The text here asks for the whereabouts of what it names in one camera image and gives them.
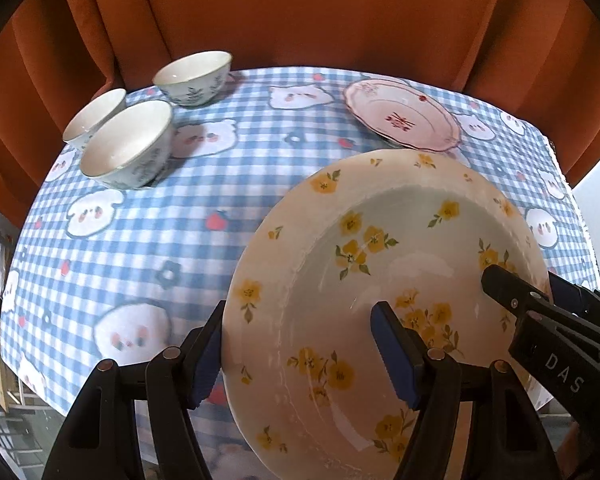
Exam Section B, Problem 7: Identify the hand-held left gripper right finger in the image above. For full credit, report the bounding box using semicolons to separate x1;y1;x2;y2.
371;301;556;480

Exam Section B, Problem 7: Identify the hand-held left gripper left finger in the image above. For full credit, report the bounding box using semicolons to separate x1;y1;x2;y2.
40;301;228;480

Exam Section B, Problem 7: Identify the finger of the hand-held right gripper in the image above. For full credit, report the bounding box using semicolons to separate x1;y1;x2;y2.
549;271;600;347
481;264;552;329

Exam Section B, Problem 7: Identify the yellow floral plate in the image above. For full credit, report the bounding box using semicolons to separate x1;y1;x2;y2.
221;149;551;480

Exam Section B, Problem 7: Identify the pink scalloped plate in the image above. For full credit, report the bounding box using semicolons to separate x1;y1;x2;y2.
343;78;462;152

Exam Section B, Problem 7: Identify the white bowl with leaf print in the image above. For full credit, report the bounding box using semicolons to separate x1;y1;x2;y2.
62;88;127;151
80;99;174;190
152;51;233;107

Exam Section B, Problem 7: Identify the blue checked tablecloth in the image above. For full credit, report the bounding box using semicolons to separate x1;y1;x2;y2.
0;67;598;480

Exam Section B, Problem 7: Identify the orange curtain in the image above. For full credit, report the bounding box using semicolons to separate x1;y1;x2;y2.
0;0;600;228

